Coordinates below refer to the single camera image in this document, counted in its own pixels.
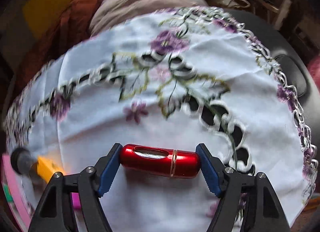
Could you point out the grey yellow blue headboard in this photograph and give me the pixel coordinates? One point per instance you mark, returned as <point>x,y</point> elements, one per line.
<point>42,7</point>

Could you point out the orange plastic clip toy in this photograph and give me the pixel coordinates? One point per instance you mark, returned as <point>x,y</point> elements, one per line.
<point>46,168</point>

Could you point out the dark grey cylindrical jar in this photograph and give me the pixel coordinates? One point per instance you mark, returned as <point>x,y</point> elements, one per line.
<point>22,162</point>

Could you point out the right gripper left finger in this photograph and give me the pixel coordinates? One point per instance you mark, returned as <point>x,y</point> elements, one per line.
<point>106,169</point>

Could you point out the magenta plastic funnel toy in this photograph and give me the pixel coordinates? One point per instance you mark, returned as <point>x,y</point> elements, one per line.
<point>76,201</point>

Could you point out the white embroidered floral tablecloth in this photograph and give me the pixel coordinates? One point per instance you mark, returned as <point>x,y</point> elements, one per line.
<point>174,79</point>

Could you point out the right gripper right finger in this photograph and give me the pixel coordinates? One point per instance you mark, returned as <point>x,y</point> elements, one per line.
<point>212,169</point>

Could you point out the beige pink pillow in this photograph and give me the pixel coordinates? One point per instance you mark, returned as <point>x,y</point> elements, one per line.
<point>113,12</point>

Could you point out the red metal capsule tube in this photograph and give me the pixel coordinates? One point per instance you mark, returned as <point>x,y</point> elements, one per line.
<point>159,161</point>

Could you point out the rust brown quilted jacket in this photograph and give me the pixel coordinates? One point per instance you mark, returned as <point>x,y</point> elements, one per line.
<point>60,25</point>

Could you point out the pink shallow cardboard box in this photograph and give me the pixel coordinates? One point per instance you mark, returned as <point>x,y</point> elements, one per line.
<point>19,205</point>

